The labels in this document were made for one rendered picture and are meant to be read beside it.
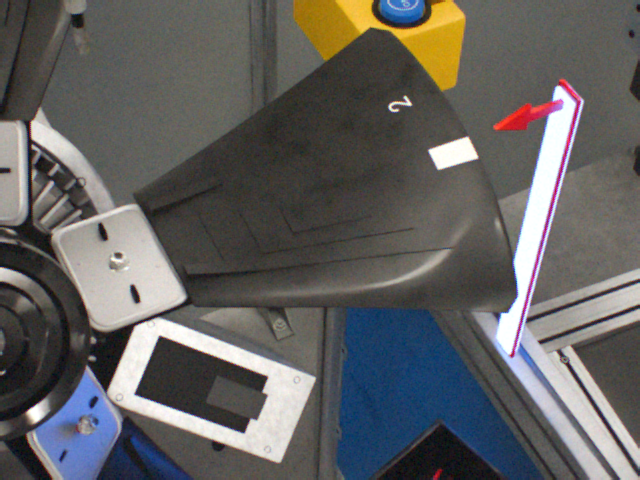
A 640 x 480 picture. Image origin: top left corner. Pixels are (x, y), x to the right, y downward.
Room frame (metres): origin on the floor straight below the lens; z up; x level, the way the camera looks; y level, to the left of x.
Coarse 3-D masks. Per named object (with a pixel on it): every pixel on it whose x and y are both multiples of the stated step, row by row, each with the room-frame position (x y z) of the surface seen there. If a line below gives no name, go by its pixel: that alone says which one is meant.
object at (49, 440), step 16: (80, 384) 0.43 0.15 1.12; (96, 384) 0.44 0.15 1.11; (80, 400) 0.42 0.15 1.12; (64, 416) 0.40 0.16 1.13; (80, 416) 0.41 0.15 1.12; (112, 416) 0.42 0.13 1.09; (32, 432) 0.37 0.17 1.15; (48, 432) 0.38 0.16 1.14; (64, 432) 0.39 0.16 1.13; (96, 432) 0.40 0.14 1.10; (112, 432) 0.41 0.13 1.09; (32, 448) 0.36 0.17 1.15; (48, 448) 0.37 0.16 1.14; (64, 448) 0.38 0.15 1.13; (80, 448) 0.38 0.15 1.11; (96, 448) 0.39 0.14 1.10; (48, 464) 0.36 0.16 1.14; (64, 464) 0.37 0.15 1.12; (80, 464) 0.37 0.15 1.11; (96, 464) 0.38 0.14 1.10
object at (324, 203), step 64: (384, 64) 0.65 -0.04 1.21; (256, 128) 0.59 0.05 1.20; (320, 128) 0.59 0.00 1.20; (384, 128) 0.60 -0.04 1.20; (448, 128) 0.60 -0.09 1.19; (192, 192) 0.53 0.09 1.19; (256, 192) 0.54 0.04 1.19; (320, 192) 0.54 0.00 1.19; (384, 192) 0.54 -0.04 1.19; (448, 192) 0.55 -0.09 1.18; (192, 256) 0.48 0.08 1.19; (256, 256) 0.49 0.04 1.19; (320, 256) 0.49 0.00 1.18; (384, 256) 0.50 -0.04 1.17; (448, 256) 0.51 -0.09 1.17; (512, 256) 0.52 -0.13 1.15
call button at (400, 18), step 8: (384, 0) 0.87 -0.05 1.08; (392, 0) 0.87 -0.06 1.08; (400, 0) 0.87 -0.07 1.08; (408, 0) 0.87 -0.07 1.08; (416, 0) 0.87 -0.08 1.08; (384, 8) 0.86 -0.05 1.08; (392, 8) 0.86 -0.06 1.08; (400, 8) 0.86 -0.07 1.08; (408, 8) 0.86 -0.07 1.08; (416, 8) 0.86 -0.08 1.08; (384, 16) 0.86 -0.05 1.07; (392, 16) 0.85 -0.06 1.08; (400, 16) 0.85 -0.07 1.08; (408, 16) 0.85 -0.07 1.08; (416, 16) 0.86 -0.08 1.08
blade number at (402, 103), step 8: (392, 96) 0.62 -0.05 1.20; (400, 96) 0.62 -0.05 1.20; (408, 96) 0.62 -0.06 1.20; (384, 104) 0.61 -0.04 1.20; (392, 104) 0.61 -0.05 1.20; (400, 104) 0.62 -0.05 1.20; (408, 104) 0.62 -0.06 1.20; (416, 104) 0.62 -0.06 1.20; (384, 112) 0.61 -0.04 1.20; (392, 112) 0.61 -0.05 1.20; (400, 112) 0.61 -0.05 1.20; (408, 112) 0.61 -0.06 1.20; (392, 120) 0.60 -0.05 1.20
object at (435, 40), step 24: (312, 0) 0.92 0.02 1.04; (336, 0) 0.88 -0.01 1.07; (360, 0) 0.88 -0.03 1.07; (312, 24) 0.92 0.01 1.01; (336, 24) 0.87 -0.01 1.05; (360, 24) 0.85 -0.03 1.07; (384, 24) 0.85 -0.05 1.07; (408, 24) 0.85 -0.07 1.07; (432, 24) 0.85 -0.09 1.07; (456, 24) 0.86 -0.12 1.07; (336, 48) 0.87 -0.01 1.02; (408, 48) 0.83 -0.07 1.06; (432, 48) 0.85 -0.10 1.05; (456, 48) 0.86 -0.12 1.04; (432, 72) 0.85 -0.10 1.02; (456, 72) 0.86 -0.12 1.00
